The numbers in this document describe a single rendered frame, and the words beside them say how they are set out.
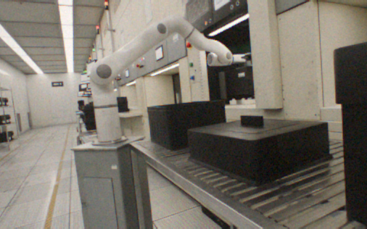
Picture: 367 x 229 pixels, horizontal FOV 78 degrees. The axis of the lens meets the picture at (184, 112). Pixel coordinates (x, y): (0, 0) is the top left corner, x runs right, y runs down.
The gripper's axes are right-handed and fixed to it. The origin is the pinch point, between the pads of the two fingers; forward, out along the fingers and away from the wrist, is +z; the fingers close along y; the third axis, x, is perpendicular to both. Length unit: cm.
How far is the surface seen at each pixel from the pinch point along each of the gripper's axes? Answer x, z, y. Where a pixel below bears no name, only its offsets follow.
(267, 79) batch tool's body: -18, -35, 51
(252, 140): -33, -82, 90
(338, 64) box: -20, -81, 107
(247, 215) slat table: -43, -92, 98
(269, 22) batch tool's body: 6, -35, 54
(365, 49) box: -18, -81, 111
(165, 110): -27, -83, 44
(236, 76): -12.0, -10.2, -0.3
